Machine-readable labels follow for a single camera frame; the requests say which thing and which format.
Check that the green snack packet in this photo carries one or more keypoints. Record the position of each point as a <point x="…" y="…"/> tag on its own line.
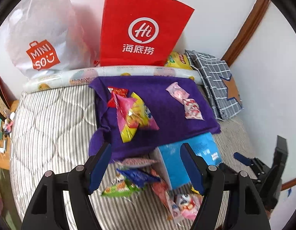
<point x="119" y="188"/>

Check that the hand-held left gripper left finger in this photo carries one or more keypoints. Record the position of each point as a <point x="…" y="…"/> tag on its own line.
<point x="100" y="170"/>

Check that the striped quilted mattress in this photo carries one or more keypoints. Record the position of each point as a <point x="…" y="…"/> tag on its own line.
<point x="54" y="136"/>

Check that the brown wooden door frame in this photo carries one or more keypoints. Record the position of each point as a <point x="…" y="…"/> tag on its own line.
<point x="248" y="26"/>

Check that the pink bear candy packet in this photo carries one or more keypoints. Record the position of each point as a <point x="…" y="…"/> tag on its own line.
<point x="178" y="92"/>

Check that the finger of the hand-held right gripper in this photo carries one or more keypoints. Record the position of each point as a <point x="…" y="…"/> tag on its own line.
<point x="240" y="157"/>
<point x="281" y="153"/>

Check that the blue tissue pack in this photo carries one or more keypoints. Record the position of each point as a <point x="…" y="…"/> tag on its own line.
<point x="172" y="163"/>

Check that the white plastic shopping bag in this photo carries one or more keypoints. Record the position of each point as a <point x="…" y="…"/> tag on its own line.
<point x="42" y="24"/>

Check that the orange snack packet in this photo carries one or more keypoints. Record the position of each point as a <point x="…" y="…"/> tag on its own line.
<point x="162" y="191"/>

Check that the pink and yellow snack packet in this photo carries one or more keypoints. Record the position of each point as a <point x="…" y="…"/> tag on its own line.
<point x="131" y="115"/>

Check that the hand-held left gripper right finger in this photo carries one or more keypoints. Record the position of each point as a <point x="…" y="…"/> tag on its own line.
<point x="193" y="170"/>

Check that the pink and silver snack packet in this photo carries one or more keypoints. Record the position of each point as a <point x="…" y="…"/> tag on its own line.
<point x="136" y="161"/>

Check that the brown patterned box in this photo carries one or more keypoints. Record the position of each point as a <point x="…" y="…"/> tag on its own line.
<point x="1" y="93"/>

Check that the red and white snack packet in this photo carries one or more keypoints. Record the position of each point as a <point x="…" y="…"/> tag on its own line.
<point x="192" y="109"/>

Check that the grey checked star cloth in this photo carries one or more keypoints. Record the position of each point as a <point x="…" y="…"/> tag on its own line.
<point x="217" y="81"/>

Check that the yellow chip bag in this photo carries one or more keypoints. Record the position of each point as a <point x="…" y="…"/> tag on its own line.
<point x="176" y="61"/>

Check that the red paper bag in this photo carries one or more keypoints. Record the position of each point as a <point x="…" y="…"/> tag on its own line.
<point x="143" y="12"/>

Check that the pink face-print snack packet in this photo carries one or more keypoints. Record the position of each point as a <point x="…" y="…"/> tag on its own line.
<point x="186" y="206"/>

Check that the purple cloth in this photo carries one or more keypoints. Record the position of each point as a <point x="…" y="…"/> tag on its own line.
<point x="162" y="124"/>

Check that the white printed paper roll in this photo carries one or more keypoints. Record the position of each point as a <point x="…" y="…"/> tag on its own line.
<point x="138" y="71"/>

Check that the blue snack packet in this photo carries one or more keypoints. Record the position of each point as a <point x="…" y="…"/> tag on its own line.
<point x="138" y="176"/>

